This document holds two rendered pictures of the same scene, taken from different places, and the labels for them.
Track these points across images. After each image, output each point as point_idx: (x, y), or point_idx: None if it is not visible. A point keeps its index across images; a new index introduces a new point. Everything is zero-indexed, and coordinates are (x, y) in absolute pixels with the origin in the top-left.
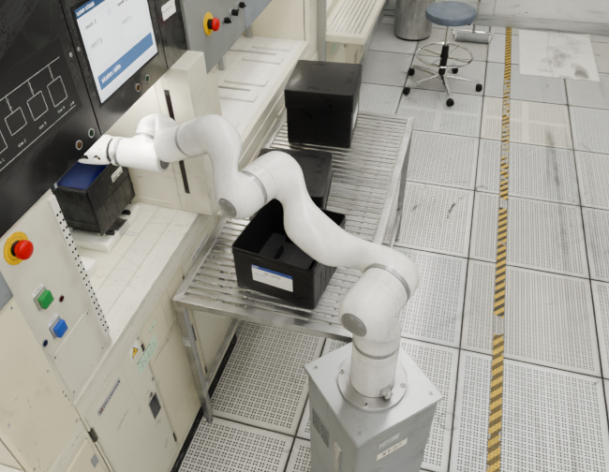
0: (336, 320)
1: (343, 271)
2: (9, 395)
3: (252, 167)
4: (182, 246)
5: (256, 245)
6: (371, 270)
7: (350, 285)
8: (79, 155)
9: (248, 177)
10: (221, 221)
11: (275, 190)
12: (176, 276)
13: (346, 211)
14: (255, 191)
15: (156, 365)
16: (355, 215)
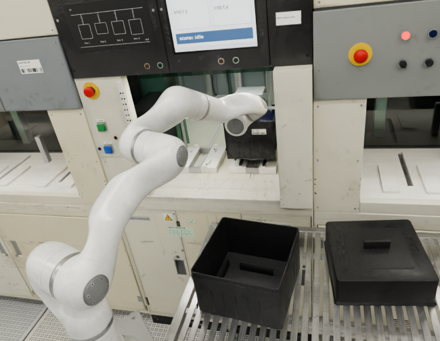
0: (183, 330)
1: (252, 331)
2: (72, 150)
3: (149, 132)
4: (246, 204)
5: (263, 249)
6: (74, 250)
7: (231, 339)
8: (145, 72)
9: (136, 133)
10: (306, 229)
11: (142, 158)
12: (231, 217)
13: (359, 327)
14: (126, 143)
15: (189, 247)
16: (355, 338)
